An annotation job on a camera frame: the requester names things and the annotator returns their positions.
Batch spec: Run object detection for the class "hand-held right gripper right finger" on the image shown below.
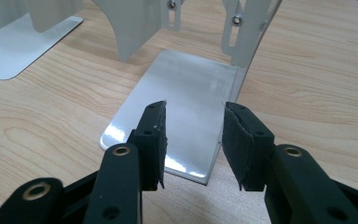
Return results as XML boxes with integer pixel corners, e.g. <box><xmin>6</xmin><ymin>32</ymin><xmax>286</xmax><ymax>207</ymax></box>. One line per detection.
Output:
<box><xmin>221</xmin><ymin>101</ymin><xmax>358</xmax><ymax>224</ymax></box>

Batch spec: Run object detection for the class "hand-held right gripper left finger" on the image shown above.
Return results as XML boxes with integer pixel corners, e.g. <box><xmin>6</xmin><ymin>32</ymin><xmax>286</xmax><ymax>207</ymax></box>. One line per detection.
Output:
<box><xmin>83</xmin><ymin>100</ymin><xmax>169</xmax><ymax>224</ymax></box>

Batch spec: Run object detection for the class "expandable metal book rack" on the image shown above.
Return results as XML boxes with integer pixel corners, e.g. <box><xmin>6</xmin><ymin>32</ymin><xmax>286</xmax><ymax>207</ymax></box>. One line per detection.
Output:
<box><xmin>0</xmin><ymin>0</ymin><xmax>283</xmax><ymax>187</ymax></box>

